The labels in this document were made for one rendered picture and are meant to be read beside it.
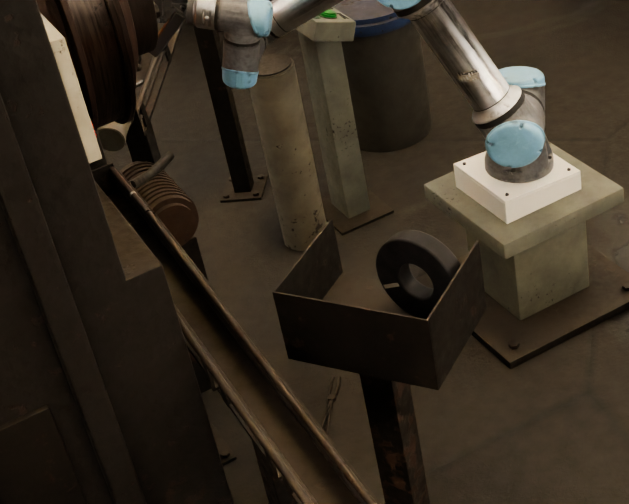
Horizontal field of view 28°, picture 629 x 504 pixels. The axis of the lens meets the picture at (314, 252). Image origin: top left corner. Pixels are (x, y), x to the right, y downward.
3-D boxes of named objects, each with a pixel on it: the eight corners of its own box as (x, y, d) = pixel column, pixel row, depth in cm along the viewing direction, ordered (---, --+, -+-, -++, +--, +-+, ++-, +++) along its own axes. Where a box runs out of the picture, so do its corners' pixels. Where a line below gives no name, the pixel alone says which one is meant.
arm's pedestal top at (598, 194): (537, 147, 301) (536, 132, 298) (624, 202, 276) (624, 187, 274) (425, 198, 291) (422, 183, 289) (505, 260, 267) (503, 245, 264)
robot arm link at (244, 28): (266, 48, 252) (269, 9, 247) (212, 40, 253) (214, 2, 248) (272, 31, 259) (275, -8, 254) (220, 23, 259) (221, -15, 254)
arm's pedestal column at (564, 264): (547, 222, 320) (540, 134, 305) (653, 296, 289) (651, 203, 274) (415, 285, 308) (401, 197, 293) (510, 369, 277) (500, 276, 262)
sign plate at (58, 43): (89, 164, 167) (49, 42, 156) (33, 95, 186) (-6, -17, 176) (105, 157, 167) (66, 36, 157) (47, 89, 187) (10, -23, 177)
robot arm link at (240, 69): (264, 70, 268) (267, 23, 261) (254, 94, 259) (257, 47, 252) (228, 64, 269) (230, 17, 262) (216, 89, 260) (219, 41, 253)
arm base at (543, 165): (528, 141, 286) (527, 102, 281) (567, 168, 275) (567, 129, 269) (471, 161, 282) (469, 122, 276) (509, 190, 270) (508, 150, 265)
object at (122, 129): (100, 153, 257) (92, 129, 253) (110, 126, 264) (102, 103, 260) (128, 150, 256) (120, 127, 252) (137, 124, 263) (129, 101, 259)
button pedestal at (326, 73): (347, 240, 329) (306, 26, 293) (305, 201, 347) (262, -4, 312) (399, 216, 333) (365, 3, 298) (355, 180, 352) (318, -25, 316)
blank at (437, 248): (473, 318, 194) (484, 305, 196) (427, 233, 190) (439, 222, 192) (403, 326, 206) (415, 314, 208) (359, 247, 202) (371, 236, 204)
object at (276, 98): (296, 257, 326) (257, 81, 296) (276, 237, 335) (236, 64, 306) (336, 239, 330) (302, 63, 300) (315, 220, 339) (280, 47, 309)
